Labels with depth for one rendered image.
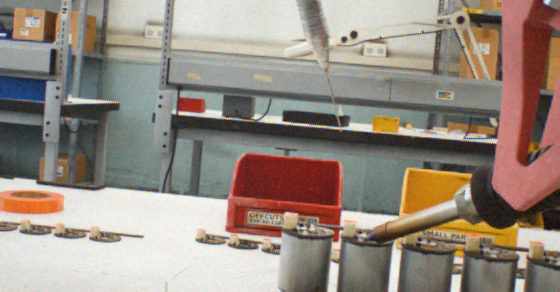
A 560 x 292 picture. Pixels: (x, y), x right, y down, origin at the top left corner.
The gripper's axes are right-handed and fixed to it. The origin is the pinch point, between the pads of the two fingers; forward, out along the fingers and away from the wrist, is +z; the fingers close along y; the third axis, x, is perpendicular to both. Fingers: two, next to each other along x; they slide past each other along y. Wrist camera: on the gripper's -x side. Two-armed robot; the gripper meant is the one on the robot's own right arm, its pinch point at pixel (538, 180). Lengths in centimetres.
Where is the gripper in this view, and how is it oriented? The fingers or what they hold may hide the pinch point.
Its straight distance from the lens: 26.0
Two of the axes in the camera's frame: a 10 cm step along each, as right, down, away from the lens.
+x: 4.4, 5.7, -6.9
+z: -3.6, 8.2, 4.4
